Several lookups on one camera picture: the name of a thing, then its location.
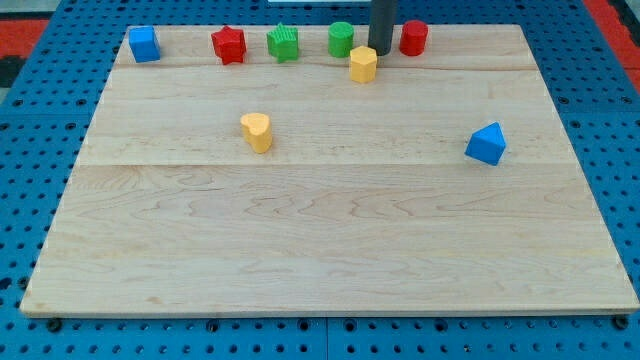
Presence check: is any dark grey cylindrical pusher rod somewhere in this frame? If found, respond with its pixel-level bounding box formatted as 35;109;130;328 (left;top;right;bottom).
368;0;398;56

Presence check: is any yellow hexagon block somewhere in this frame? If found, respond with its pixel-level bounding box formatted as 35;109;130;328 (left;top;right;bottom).
349;46;378;83

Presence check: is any red cylinder block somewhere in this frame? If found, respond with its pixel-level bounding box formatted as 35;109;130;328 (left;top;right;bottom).
399;20;429;56

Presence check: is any green cylinder block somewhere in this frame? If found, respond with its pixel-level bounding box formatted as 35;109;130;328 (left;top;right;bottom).
328;21;354;58

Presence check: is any green star block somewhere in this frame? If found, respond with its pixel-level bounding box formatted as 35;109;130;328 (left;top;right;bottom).
266;23;299;63

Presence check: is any red star block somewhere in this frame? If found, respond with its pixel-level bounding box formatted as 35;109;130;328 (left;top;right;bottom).
211;25;246;65

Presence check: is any blue triangular prism block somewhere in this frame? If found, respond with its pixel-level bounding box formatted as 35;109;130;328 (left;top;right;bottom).
465;122;507;166

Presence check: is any yellow heart block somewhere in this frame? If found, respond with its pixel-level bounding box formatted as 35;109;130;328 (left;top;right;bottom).
240;113;273;154

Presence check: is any light wooden board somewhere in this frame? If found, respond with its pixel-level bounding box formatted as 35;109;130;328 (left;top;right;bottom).
21;25;639;318

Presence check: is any blue cube block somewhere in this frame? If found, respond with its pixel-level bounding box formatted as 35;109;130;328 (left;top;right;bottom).
128;26;161;63

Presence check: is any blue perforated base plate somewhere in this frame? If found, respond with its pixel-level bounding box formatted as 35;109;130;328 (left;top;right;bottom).
1;0;639;359

